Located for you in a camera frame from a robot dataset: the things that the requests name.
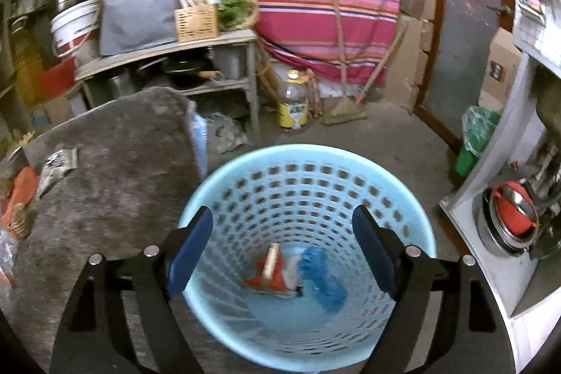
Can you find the light blue plastic basket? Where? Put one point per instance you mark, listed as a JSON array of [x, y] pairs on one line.
[[297, 195]]

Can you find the broom with wooden handle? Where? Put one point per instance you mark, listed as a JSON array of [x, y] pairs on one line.
[[348, 109]]

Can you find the clear plastic wrapper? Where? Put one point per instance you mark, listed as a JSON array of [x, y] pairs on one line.
[[8, 252]]

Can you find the grey cloth cover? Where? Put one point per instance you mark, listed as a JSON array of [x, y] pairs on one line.
[[129, 25]]

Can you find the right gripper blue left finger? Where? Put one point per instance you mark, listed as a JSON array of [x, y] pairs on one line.
[[93, 336]]

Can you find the red lidded steel pot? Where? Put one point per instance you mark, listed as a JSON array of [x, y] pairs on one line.
[[507, 221]]

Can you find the red white snack packet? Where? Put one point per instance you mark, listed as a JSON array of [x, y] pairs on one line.
[[276, 274]]

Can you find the cardboard box by door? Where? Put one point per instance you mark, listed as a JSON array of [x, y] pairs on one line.
[[503, 61]]

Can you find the orange plastic bag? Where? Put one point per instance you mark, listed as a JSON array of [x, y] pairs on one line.
[[24, 188]]

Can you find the blue plastic bag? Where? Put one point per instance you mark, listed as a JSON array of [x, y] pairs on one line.
[[313, 267]]

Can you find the wooden framed door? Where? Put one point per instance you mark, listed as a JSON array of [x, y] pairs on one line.
[[462, 33]]

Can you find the floral tablecloth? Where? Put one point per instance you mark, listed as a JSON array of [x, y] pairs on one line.
[[198, 133]]

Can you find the brown crumpled paper cup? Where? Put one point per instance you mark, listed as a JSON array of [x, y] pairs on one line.
[[20, 224]]

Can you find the white plastic bucket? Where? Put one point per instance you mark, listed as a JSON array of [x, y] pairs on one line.
[[74, 27]]

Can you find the woven utensil holder box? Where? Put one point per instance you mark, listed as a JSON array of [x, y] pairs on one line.
[[196, 20]]

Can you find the red plastic basin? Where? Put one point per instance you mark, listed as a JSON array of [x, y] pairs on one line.
[[58, 79]]

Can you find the black pan with handle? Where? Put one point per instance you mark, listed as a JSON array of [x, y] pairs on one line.
[[185, 75]]

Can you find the grey low shelf table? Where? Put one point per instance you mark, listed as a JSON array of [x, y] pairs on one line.
[[226, 62]]

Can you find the green plastic bag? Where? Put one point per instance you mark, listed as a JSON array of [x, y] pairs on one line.
[[478, 124]]

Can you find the black white snack wrapper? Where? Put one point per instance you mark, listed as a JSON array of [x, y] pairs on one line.
[[56, 167]]

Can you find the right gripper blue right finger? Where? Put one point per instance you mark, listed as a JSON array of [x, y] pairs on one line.
[[470, 335]]

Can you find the green leafy vegetables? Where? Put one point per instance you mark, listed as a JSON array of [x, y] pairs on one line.
[[237, 14]]

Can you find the yellow label oil bottle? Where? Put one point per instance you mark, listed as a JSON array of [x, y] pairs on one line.
[[293, 108]]

